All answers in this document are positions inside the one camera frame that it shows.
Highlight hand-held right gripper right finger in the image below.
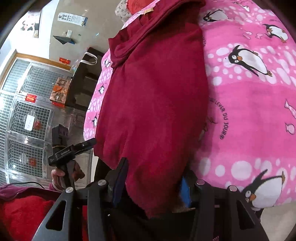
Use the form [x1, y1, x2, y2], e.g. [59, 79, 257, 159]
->
[181, 173, 264, 241]

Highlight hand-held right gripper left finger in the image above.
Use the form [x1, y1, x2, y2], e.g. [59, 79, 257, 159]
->
[31, 158, 129, 241]

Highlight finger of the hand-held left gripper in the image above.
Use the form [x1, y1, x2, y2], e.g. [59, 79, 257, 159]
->
[73, 138, 97, 154]

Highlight dark red sweater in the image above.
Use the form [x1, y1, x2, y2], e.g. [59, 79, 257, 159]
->
[94, 0, 210, 219]

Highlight person's left forearm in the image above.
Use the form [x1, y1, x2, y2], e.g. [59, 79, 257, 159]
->
[0, 182, 60, 198]

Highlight person's left hand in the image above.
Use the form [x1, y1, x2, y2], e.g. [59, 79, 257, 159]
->
[51, 162, 85, 192]

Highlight white paper notice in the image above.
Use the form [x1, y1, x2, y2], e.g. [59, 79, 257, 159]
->
[24, 115, 35, 130]

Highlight dark wooden table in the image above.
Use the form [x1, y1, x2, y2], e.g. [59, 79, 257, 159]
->
[66, 47, 105, 109]

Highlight person's black trousers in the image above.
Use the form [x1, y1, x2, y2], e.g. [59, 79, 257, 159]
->
[95, 158, 208, 241]

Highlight metal grille door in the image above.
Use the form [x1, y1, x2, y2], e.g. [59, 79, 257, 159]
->
[0, 54, 93, 186]

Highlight orange gift box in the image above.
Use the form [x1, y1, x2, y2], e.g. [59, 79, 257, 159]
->
[49, 77, 72, 107]

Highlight person's red top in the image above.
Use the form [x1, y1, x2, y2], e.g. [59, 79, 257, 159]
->
[0, 196, 88, 241]

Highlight pink penguin printed blanket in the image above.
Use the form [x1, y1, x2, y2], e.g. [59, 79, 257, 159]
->
[83, 0, 296, 209]

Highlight eye chart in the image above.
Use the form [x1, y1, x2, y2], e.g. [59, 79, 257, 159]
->
[58, 12, 88, 26]

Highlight floral pillow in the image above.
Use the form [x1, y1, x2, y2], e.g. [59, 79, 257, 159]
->
[115, 1, 133, 24]

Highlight red heart ruffled cushion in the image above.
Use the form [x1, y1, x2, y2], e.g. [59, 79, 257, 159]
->
[127, 0, 160, 14]

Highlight black cable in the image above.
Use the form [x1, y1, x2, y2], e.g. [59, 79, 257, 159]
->
[9, 181, 45, 189]

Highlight black wall shelf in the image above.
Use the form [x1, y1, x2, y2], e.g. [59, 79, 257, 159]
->
[53, 35, 75, 45]

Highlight wall poster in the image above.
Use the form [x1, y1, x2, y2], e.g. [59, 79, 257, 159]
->
[21, 11, 43, 39]

